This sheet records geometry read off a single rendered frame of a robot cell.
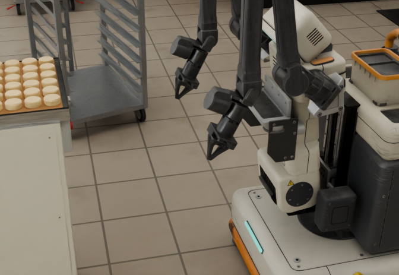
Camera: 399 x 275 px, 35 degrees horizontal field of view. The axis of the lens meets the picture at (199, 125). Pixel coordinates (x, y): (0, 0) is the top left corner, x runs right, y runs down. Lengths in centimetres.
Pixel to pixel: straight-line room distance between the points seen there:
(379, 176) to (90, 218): 139
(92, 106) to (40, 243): 150
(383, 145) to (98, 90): 210
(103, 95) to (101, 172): 61
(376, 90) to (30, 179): 118
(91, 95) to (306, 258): 186
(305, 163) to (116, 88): 186
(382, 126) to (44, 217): 115
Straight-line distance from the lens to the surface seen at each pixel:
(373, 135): 217
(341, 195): 224
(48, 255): 230
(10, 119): 201
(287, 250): 236
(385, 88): 220
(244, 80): 180
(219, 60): 457
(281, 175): 222
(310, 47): 200
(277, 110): 212
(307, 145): 221
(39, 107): 198
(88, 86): 386
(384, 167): 216
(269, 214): 252
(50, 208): 218
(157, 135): 360
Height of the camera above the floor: 179
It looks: 29 degrees down
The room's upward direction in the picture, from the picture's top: 1 degrees clockwise
